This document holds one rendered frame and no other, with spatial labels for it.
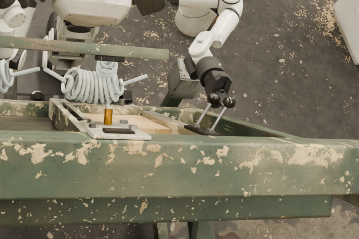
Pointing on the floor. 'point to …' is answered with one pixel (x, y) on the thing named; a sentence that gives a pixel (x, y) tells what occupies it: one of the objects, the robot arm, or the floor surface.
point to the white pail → (185, 23)
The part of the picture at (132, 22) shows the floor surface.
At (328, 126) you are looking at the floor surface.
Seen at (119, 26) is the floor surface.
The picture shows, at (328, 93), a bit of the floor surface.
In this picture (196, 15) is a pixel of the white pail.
